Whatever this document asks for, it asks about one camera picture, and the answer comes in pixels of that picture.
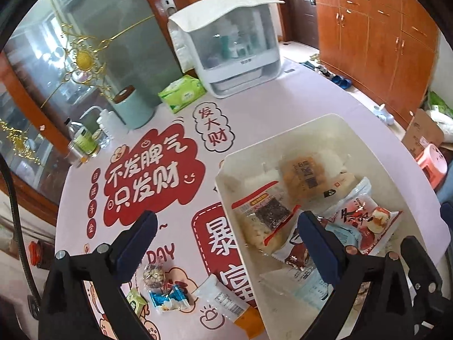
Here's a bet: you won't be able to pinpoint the white plastic bottle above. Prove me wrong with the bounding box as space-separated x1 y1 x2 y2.
97 108 128 139

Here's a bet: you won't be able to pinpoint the drinking glass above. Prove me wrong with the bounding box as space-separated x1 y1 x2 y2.
67 142 89 168

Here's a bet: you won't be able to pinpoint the light blue packet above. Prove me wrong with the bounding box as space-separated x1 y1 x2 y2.
326 223 358 248

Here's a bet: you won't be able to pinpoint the clear packet with blue print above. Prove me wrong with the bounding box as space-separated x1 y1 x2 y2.
260 265 337 310

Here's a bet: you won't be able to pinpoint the pink plastic stool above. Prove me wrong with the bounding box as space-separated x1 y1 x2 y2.
416 143 448 188

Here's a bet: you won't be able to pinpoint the dark wooden entrance door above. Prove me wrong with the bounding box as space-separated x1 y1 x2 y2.
272 0 319 43

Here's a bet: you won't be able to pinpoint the small green candy packet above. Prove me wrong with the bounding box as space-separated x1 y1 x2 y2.
127 288 147 313

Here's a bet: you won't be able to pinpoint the red container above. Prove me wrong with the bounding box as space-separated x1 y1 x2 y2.
28 241 54 270

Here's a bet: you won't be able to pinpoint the white and orange snack packet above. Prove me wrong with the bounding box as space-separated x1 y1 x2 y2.
193 275 264 339

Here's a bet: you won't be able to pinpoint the clear puffed rice snack bag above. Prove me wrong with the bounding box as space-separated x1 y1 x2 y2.
226 165 282 199
313 142 356 185

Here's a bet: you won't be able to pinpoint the brown nut candy ball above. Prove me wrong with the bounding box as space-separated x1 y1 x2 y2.
142 264 166 288

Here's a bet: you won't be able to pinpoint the dark red snack packet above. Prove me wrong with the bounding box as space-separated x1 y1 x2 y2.
274 230 312 270

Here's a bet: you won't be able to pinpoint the red white cake packet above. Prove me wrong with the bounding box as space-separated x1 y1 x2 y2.
324 179 404 256

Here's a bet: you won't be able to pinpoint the wooden sideboard cabinet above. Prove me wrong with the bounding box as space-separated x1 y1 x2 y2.
313 0 439 128

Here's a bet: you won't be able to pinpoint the green tissue box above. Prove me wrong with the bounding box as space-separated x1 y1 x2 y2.
157 75 208 114

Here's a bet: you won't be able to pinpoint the cardboard box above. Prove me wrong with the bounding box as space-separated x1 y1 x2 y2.
401 108 445 160

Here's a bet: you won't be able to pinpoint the bottle with green label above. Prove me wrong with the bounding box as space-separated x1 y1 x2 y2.
72 127 101 156

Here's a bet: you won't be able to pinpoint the clear brown biscuit packet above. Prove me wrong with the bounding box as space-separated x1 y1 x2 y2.
278 152 328 206

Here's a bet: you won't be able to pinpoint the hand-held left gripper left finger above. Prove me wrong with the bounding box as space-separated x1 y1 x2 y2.
38 211 159 340

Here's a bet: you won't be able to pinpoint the blue white candy packet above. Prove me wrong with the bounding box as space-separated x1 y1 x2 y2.
149 285 192 312

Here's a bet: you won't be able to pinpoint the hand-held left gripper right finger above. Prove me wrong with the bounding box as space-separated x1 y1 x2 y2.
297 211 416 340

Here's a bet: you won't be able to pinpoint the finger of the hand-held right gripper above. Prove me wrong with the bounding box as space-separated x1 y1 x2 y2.
400 235 445 340

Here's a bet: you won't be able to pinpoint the black cable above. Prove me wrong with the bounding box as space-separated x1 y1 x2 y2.
0 156 42 300

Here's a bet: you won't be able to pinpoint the rice cracker packet red strip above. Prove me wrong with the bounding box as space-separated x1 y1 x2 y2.
232 180 301 254

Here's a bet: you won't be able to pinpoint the blue slippers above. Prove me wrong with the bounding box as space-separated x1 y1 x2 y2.
331 74 352 89

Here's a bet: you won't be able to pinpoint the white plastic bag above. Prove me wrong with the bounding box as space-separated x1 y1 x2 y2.
425 92 453 131

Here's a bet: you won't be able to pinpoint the gold sunflower door ornament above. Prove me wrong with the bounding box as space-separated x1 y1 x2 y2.
0 118 41 163
46 0 156 96

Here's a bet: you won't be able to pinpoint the white countertop dish cabinet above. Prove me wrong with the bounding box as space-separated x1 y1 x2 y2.
167 0 285 99

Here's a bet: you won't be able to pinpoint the teal canister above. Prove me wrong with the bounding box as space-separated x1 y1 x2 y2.
106 86 155 130

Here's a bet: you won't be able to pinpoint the white plastic storage bin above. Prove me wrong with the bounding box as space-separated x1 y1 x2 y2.
214 113 437 340

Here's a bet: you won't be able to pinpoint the wooden framed glass door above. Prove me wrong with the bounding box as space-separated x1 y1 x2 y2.
0 0 209 206

